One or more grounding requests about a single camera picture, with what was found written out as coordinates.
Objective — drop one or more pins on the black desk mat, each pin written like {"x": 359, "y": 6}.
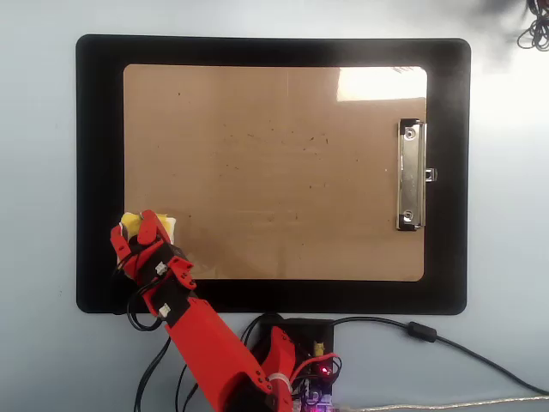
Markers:
{"x": 98, "y": 129}

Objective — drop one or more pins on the brown clipboard board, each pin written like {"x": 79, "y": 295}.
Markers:
{"x": 279, "y": 129}

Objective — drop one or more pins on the silver metal clipboard clip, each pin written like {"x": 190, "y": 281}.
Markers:
{"x": 411, "y": 171}

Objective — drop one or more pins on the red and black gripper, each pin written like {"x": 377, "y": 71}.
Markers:
{"x": 148, "y": 264}

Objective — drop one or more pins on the yellow sponge with black knob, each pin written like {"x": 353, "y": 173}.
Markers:
{"x": 130, "y": 223}

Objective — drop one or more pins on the white zip tie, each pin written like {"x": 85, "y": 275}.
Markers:
{"x": 279, "y": 377}

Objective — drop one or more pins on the black base with circuit board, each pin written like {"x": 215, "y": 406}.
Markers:
{"x": 324, "y": 332}

